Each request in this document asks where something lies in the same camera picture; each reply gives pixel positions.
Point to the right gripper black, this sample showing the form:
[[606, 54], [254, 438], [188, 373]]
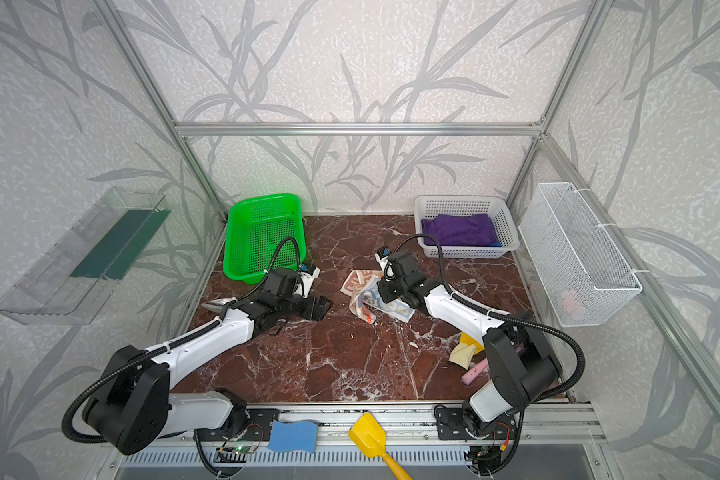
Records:
[[393, 290]]

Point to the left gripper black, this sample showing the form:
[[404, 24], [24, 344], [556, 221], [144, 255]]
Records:
[[311, 303]]

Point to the white light-blue towel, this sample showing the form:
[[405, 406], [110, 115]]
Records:
[[365, 299]]

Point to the purple towel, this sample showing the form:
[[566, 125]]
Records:
[[461, 231]]

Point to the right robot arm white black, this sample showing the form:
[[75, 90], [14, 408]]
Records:
[[527, 361]]

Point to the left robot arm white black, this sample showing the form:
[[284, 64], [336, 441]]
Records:
[[134, 403]]

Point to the silver metal trowel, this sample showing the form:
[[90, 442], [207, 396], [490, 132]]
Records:
[[218, 305]]

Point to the yellow packet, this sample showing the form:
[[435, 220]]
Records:
[[468, 340]]

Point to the green plastic basket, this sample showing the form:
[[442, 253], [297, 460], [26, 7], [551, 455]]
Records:
[[262, 233]]

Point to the pale yellow cloth piece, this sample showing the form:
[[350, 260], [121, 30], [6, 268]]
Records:
[[462, 355]]

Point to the white plastic basket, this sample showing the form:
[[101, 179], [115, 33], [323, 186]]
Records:
[[494, 208]]

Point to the blue sponge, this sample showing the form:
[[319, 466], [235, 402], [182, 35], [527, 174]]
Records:
[[293, 436]]

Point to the yellow plastic shovel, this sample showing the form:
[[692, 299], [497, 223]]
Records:
[[368, 435]]

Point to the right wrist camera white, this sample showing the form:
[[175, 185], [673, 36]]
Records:
[[381, 256]]

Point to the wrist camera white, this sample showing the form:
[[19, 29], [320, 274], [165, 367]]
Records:
[[381, 256], [308, 273]]

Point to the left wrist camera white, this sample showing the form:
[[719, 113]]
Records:
[[308, 273]]

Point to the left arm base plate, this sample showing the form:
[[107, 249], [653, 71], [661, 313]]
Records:
[[253, 425]]

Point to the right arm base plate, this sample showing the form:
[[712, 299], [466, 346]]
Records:
[[462, 423]]

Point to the pink item in wire basket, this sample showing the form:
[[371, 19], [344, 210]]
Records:
[[572, 304]]

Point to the white wire wall basket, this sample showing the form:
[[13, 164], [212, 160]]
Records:
[[572, 249]]

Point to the clear acrylic wall shelf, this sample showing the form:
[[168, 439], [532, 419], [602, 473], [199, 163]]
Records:
[[71, 283]]

